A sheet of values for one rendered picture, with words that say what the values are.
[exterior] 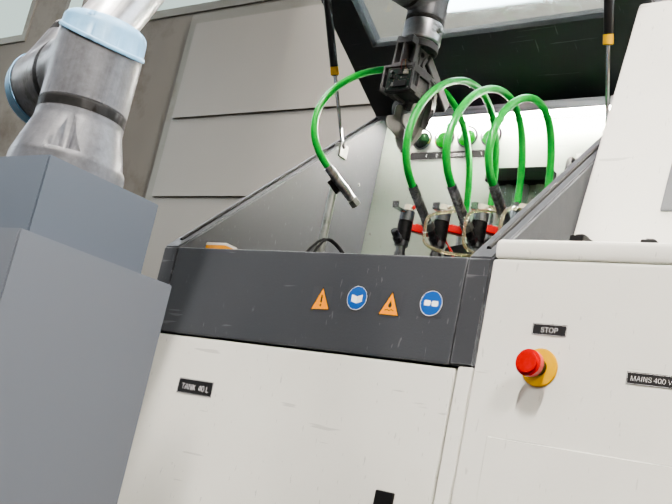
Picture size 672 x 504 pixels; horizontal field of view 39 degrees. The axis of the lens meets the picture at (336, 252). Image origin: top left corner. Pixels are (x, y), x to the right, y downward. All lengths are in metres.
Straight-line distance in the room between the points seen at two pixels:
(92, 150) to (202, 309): 0.55
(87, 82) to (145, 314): 0.30
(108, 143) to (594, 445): 0.72
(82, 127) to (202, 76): 4.09
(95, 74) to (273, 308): 0.53
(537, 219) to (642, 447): 0.43
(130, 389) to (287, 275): 0.46
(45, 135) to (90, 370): 0.30
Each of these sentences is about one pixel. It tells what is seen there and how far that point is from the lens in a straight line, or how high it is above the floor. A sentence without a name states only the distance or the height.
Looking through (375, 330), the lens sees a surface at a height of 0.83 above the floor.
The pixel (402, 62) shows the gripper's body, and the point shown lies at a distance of 1.82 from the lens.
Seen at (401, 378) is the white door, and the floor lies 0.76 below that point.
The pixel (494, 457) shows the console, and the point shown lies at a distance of 1.32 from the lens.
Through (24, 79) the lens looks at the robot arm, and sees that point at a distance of 1.42.
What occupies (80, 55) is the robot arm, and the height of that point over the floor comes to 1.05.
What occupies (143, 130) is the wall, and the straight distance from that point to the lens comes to 5.58.
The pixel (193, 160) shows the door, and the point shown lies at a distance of 5.11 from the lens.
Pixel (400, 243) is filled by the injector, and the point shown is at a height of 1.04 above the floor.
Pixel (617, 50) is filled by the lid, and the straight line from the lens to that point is 2.01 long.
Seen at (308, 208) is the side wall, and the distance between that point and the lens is 2.07.
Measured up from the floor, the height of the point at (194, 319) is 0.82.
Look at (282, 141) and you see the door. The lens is 4.73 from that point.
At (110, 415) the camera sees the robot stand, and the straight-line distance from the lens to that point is 1.22.
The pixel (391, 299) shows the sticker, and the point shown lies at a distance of 1.46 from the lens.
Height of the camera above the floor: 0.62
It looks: 12 degrees up
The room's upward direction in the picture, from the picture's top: 12 degrees clockwise
